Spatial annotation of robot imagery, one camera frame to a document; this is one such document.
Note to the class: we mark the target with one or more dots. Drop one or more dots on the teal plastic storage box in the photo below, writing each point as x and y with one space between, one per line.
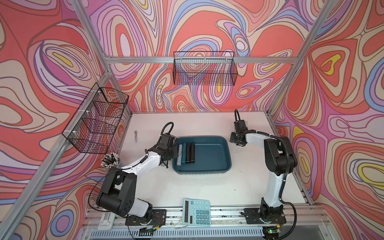
212 156

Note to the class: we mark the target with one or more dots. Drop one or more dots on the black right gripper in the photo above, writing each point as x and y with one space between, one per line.
232 139

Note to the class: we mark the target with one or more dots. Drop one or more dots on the bundle of pens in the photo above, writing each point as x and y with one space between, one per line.
111 160

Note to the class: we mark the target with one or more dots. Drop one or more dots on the back black wire basket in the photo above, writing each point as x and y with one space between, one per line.
204 68

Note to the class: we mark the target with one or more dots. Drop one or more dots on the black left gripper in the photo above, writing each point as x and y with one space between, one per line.
175 153

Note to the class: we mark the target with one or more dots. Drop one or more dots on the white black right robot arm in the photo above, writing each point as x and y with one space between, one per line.
280 161

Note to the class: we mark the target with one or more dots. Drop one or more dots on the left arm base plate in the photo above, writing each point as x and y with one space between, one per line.
154 217

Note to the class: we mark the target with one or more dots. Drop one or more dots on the black pruning pliers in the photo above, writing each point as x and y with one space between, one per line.
188 153
192 153

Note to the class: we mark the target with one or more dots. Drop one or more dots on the small purple clip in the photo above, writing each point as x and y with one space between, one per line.
136 136

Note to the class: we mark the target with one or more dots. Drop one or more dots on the white vented cable duct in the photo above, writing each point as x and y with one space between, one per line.
178 233

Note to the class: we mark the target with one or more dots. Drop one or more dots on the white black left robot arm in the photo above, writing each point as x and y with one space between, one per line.
118 191

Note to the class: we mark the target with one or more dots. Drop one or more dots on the grey pruning pliers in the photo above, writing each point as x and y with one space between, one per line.
180 155

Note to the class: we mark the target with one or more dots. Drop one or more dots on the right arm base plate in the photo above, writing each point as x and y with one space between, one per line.
264 215

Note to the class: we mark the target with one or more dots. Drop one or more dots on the mint green calculator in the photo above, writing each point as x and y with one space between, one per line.
196 213

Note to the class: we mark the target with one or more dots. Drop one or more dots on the teal pruning pliers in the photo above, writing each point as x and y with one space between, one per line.
184 153

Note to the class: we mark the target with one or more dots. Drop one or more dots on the left black wire basket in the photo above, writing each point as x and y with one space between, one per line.
95 123

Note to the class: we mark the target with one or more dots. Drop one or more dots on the black wire basket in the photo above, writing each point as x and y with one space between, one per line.
204 68
95 123

